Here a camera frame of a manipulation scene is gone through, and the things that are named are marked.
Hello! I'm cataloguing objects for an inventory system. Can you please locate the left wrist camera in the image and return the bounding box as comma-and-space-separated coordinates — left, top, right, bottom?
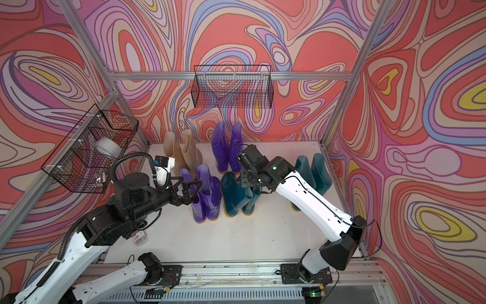
154, 155, 175, 189

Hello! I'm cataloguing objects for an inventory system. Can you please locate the aluminium front rail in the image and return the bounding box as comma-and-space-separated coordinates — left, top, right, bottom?
75, 260, 388, 293

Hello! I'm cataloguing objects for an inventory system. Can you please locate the back black wire basket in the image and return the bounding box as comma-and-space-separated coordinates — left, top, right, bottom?
191, 63, 274, 110

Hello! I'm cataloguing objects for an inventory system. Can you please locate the white tape roll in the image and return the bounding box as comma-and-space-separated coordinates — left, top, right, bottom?
94, 137, 122, 158

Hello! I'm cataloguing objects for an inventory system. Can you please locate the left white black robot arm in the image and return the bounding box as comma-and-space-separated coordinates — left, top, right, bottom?
1, 152, 202, 303

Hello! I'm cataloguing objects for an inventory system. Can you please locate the thin purple rain boot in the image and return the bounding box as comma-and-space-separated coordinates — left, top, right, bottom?
211, 122, 229, 174

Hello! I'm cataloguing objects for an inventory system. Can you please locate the teal rain boot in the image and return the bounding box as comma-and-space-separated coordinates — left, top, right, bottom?
221, 172, 248, 217
242, 187, 261, 216
311, 153, 332, 196
294, 155, 316, 188

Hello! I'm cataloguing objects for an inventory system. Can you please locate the beige rain boot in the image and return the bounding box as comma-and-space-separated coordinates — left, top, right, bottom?
163, 132, 188, 176
181, 129, 203, 178

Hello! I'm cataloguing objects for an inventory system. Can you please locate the left black wire basket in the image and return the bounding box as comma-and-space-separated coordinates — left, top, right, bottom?
41, 105, 139, 194

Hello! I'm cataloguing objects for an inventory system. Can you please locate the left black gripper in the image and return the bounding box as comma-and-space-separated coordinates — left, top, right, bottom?
128, 175, 203, 224

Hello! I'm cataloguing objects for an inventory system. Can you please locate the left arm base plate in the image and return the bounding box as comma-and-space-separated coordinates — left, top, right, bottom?
135, 264, 183, 287

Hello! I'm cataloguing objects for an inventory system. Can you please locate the small clear plastic box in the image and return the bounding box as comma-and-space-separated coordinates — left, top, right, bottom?
131, 231, 148, 247

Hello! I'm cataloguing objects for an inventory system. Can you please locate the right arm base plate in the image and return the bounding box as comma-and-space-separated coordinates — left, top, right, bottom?
275, 263, 333, 286

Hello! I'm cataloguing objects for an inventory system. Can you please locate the black wire basket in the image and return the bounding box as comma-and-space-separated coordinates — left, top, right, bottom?
41, 105, 139, 194
191, 63, 274, 110

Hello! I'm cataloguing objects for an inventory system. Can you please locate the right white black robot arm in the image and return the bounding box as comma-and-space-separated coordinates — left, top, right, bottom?
237, 144, 370, 282

